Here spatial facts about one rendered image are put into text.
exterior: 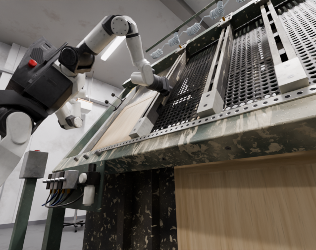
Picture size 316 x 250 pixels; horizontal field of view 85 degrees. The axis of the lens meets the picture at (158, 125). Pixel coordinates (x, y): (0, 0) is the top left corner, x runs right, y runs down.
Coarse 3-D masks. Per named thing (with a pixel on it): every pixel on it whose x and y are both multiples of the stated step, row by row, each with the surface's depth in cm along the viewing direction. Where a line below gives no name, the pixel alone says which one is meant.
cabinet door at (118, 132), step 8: (152, 96) 131; (136, 104) 142; (144, 104) 129; (128, 112) 139; (136, 112) 126; (120, 120) 136; (128, 120) 124; (136, 120) 114; (112, 128) 132; (120, 128) 121; (128, 128) 111; (104, 136) 129; (112, 136) 119; (120, 136) 109; (128, 136) 101; (96, 144) 127; (104, 144) 117; (112, 144) 107
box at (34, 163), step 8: (32, 152) 119; (40, 152) 122; (48, 152) 126; (24, 160) 120; (32, 160) 118; (40, 160) 121; (24, 168) 114; (32, 168) 116; (40, 168) 120; (24, 176) 112; (32, 176) 115; (40, 176) 119
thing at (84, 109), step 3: (78, 99) 457; (81, 99) 461; (81, 102) 460; (84, 102) 466; (87, 102) 471; (90, 102) 476; (81, 105) 458; (84, 105) 463; (87, 105) 469; (90, 105) 475; (81, 108) 459; (84, 108) 462; (87, 108) 467; (90, 108) 472; (81, 111) 477; (84, 111) 477; (87, 111) 477
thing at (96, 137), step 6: (132, 90) 182; (126, 96) 177; (132, 96) 179; (126, 102) 171; (120, 108) 163; (114, 114) 156; (108, 120) 150; (102, 126) 146; (108, 126) 148; (96, 132) 143; (102, 132) 142; (96, 138) 137; (90, 144) 132; (84, 150) 128; (90, 150) 131
